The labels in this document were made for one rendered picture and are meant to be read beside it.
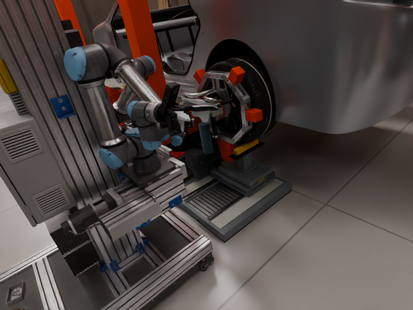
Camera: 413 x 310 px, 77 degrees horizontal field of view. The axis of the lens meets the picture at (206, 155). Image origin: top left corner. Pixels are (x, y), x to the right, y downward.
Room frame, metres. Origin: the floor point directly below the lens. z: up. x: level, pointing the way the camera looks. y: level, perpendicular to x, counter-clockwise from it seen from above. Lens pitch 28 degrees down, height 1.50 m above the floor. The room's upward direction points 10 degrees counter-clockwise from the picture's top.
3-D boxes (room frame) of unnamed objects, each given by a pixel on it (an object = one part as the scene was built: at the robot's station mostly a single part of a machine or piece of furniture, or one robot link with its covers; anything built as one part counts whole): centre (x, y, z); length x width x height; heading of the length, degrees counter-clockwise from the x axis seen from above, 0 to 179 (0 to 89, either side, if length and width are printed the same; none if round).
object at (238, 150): (1.88, -0.33, 0.51); 0.29 x 0.06 x 0.06; 124
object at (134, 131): (1.24, 0.33, 0.98); 0.13 x 0.12 x 0.14; 140
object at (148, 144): (0.98, 0.20, 1.12); 0.11 x 0.08 x 0.11; 140
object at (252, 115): (1.66, -0.36, 0.85); 0.09 x 0.08 x 0.07; 34
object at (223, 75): (1.92, -0.18, 0.85); 0.54 x 0.07 x 0.54; 34
